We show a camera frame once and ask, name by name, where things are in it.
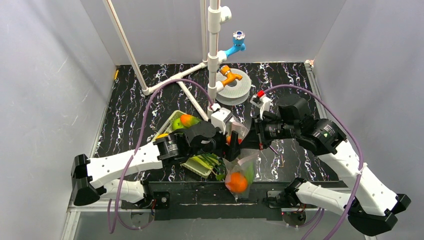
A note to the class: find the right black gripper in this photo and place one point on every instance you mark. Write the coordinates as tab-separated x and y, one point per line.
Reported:
259	132

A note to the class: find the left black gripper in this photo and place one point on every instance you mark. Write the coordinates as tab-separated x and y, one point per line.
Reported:
223	142

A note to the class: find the orange green toy mango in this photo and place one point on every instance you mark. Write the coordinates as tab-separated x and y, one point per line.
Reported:
188	120

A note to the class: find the clear zip top bag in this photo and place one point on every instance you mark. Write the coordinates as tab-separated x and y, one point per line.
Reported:
241	161

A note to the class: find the orange toy fruit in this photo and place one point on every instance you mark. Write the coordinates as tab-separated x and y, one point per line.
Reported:
236	182

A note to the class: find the green toy bitter gourd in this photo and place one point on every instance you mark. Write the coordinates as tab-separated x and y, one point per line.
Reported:
249	173

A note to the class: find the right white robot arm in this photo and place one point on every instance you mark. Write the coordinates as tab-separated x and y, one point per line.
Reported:
370	207

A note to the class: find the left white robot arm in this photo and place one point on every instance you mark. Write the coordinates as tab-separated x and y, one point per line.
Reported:
103	178

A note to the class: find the green toy scallions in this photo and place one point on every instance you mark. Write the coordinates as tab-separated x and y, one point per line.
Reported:
207	166

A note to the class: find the pale green plastic basket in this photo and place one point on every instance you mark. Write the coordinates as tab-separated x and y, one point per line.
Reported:
167	127

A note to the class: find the green toy apple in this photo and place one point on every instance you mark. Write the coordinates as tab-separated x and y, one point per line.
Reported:
177	124

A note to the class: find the grey filament spool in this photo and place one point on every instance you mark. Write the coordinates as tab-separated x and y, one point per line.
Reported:
236	92

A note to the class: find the orange toy faucet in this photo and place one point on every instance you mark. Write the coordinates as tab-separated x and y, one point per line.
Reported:
230	77

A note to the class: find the blue toy faucet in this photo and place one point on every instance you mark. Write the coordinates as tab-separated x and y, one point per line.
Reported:
238	39

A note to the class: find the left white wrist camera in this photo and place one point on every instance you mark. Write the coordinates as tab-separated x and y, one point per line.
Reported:
220	117

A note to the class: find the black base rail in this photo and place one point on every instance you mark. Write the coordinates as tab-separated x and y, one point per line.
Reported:
212	200

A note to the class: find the white pvc pipe frame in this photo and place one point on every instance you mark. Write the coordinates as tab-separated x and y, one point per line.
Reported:
211	19

